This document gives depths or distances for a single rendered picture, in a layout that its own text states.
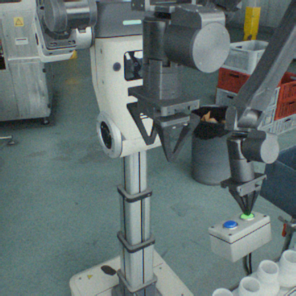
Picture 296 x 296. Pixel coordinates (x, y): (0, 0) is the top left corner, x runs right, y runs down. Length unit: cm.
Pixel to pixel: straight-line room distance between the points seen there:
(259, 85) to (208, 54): 37
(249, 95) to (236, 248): 36
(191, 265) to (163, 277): 45
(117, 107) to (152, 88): 50
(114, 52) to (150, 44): 47
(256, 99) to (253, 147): 11
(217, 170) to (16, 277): 178
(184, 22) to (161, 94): 11
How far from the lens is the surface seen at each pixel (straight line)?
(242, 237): 79
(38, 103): 414
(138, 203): 119
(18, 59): 398
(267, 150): 71
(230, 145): 76
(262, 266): 67
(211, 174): 282
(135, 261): 137
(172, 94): 44
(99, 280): 177
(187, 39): 36
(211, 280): 212
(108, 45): 89
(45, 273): 222
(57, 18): 73
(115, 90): 91
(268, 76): 73
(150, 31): 42
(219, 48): 38
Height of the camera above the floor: 163
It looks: 28 degrees down
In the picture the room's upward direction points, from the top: straight up
